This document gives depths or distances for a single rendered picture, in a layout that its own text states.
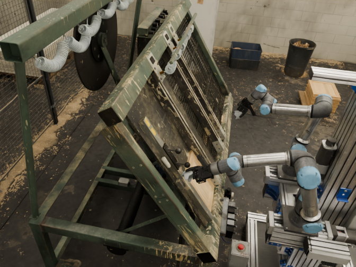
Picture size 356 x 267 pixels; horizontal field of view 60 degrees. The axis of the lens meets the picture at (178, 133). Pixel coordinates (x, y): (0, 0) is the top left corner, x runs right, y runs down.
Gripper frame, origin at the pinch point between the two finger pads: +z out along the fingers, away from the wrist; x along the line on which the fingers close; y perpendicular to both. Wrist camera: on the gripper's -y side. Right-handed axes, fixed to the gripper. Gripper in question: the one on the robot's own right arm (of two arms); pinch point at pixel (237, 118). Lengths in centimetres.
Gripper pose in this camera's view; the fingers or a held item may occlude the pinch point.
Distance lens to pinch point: 264.1
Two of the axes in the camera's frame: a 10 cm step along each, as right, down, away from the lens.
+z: -5.0, 6.3, 5.9
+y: -8.5, -5.0, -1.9
